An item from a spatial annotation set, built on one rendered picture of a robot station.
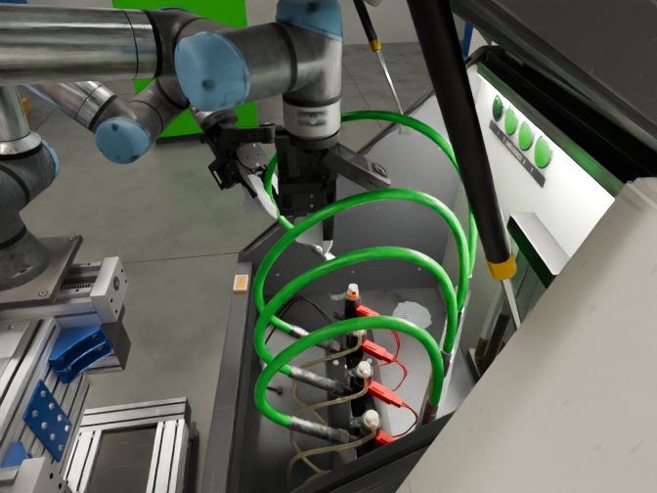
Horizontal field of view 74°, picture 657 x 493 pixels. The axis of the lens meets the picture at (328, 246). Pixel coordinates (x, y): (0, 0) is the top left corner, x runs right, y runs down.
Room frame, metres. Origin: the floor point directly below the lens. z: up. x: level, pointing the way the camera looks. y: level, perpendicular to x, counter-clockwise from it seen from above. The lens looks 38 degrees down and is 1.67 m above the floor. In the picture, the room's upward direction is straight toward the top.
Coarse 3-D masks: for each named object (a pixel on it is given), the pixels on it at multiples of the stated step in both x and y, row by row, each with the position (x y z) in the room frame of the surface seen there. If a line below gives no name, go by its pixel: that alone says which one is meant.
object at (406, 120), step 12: (348, 120) 0.64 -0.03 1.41; (396, 120) 0.61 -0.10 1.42; (408, 120) 0.61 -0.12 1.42; (420, 132) 0.60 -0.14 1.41; (432, 132) 0.60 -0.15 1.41; (444, 144) 0.59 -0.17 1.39; (276, 156) 0.68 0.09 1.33; (456, 168) 0.58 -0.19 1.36; (264, 180) 0.69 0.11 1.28; (468, 204) 0.57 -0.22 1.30; (288, 228) 0.67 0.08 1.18; (468, 240) 0.57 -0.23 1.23; (468, 252) 0.57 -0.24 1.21; (468, 276) 0.56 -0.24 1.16
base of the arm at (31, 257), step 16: (16, 240) 0.71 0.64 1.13; (32, 240) 0.74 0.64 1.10; (0, 256) 0.68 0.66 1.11; (16, 256) 0.69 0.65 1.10; (32, 256) 0.71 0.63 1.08; (48, 256) 0.75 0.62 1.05; (0, 272) 0.66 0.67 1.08; (16, 272) 0.68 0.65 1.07; (32, 272) 0.69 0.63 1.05; (0, 288) 0.65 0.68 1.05
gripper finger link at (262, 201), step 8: (248, 176) 0.69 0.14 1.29; (256, 176) 0.70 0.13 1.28; (256, 184) 0.68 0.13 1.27; (248, 192) 0.69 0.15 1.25; (264, 192) 0.68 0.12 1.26; (248, 200) 0.68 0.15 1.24; (256, 200) 0.67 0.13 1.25; (264, 200) 0.67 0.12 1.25; (248, 208) 0.68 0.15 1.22; (256, 208) 0.67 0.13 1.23; (264, 208) 0.66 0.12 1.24; (272, 208) 0.66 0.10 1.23; (272, 216) 0.66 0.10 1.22
